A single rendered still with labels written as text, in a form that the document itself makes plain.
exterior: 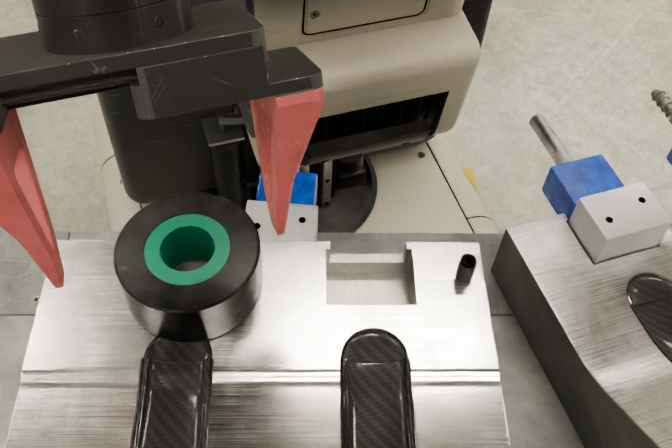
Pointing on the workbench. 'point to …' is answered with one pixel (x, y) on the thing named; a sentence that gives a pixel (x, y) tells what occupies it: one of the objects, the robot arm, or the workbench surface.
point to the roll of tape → (204, 203)
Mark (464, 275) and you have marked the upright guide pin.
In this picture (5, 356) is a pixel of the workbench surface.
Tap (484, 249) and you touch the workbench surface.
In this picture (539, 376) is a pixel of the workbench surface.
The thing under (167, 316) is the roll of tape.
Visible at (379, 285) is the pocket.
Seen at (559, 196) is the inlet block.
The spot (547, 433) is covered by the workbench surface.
